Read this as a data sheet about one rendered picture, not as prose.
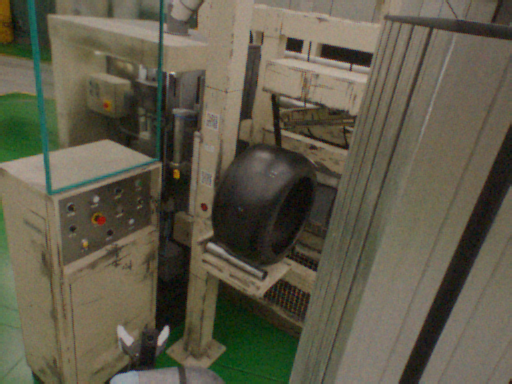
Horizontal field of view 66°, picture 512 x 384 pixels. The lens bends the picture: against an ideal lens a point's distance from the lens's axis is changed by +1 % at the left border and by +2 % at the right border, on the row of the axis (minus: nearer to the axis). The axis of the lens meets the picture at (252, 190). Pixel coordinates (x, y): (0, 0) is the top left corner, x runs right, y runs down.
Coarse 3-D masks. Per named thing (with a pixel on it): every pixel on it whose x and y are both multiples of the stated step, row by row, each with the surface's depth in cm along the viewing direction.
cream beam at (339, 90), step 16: (272, 64) 182; (288, 64) 181; (304, 64) 188; (272, 80) 185; (288, 80) 180; (304, 80) 176; (320, 80) 172; (336, 80) 168; (352, 80) 164; (288, 96) 183; (304, 96) 179; (320, 96) 174; (336, 96) 170; (352, 96) 166; (352, 112) 168
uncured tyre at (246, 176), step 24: (264, 144) 178; (240, 168) 166; (264, 168) 163; (288, 168) 164; (312, 168) 180; (216, 192) 170; (240, 192) 161; (264, 192) 158; (288, 192) 208; (312, 192) 192; (216, 216) 168; (240, 216) 161; (264, 216) 158; (288, 216) 208; (216, 240) 178; (240, 240) 165; (264, 240) 163; (288, 240) 201; (264, 264) 176
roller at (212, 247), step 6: (210, 246) 193; (216, 246) 193; (216, 252) 191; (222, 252) 190; (228, 258) 188; (234, 258) 187; (240, 264) 185; (246, 264) 184; (246, 270) 184; (252, 270) 182; (258, 270) 181; (264, 270) 181; (258, 276) 181; (264, 276) 180
